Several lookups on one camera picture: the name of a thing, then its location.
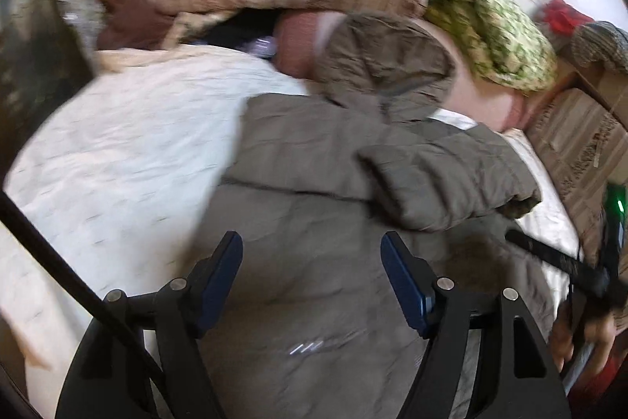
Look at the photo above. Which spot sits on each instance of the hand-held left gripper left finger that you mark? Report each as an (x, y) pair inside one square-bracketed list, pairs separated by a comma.
[(223, 281)]

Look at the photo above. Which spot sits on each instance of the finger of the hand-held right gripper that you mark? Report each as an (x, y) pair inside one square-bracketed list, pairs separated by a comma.
[(549, 254)]

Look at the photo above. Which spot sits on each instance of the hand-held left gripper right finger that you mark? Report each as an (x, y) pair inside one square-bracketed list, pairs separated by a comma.
[(405, 291)]

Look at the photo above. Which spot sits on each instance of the grey quilted jacket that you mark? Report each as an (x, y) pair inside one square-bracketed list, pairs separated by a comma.
[(319, 203)]

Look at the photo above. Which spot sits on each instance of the person's right forearm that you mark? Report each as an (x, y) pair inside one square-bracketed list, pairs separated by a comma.
[(603, 379)]

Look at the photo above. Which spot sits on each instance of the person's right hand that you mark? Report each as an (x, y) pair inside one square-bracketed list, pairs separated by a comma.
[(559, 340)]

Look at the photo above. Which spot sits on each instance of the striped floral sofa cushion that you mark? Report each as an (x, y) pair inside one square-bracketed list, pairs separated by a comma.
[(574, 139)]

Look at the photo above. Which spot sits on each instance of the white leaf-print bed sheet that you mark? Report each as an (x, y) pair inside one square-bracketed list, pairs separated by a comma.
[(122, 154)]

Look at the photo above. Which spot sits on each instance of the grey checked cloth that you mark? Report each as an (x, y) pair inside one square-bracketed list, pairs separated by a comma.
[(601, 46)]

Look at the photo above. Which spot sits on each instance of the red cloth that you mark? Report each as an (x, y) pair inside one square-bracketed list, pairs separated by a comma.
[(562, 14)]

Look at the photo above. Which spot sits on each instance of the green patterned blanket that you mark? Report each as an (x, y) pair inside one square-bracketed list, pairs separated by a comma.
[(490, 26)]

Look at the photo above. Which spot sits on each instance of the pink bolster pillow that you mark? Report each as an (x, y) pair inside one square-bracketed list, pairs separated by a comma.
[(299, 46)]

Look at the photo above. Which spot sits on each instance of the dark cloth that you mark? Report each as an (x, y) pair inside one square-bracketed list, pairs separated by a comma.
[(235, 31)]

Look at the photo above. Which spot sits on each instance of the cream patterned cloth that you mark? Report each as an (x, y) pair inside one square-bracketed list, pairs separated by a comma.
[(191, 29)]

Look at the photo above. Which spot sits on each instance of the brown cushion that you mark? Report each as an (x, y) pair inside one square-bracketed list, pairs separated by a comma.
[(137, 16)]

